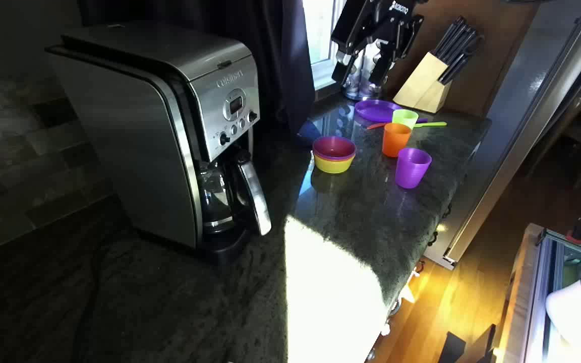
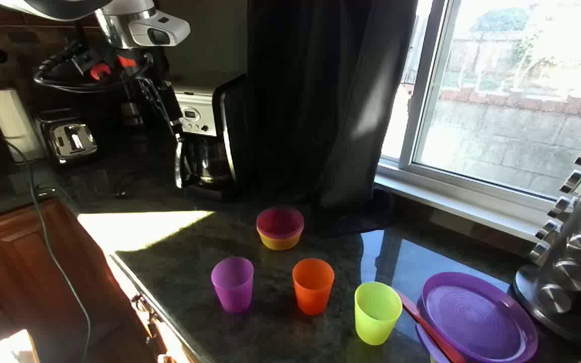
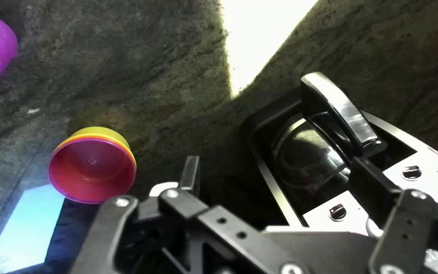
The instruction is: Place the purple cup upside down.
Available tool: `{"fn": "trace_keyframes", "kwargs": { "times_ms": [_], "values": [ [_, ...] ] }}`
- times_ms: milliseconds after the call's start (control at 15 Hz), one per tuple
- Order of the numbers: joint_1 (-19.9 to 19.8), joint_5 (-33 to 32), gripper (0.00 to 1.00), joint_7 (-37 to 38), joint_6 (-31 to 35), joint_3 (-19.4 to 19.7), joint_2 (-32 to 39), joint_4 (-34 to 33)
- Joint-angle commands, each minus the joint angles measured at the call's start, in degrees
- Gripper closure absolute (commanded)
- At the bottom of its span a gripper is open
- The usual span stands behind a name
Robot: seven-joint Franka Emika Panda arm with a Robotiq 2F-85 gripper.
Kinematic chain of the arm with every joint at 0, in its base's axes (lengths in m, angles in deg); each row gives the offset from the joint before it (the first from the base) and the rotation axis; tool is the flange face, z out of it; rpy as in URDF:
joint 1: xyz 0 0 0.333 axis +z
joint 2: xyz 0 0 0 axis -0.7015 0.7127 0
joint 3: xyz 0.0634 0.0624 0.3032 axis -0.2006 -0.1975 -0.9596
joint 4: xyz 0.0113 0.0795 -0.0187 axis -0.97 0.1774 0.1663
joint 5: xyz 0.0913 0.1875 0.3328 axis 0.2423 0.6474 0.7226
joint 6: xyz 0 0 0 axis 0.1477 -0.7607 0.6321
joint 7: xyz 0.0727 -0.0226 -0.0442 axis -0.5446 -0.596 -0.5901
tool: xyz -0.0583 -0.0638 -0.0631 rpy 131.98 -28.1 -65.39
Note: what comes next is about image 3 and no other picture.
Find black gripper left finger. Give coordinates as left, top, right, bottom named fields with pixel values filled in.
left=150, top=155, right=201, bottom=198

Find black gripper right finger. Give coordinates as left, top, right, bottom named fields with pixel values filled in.
left=350, top=157, right=437, bottom=240

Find stacked magenta yellow cups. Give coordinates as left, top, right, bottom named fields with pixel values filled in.
left=48, top=126, right=139, bottom=204

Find black coffee maker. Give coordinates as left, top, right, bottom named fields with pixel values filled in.
left=241, top=72, right=438, bottom=236

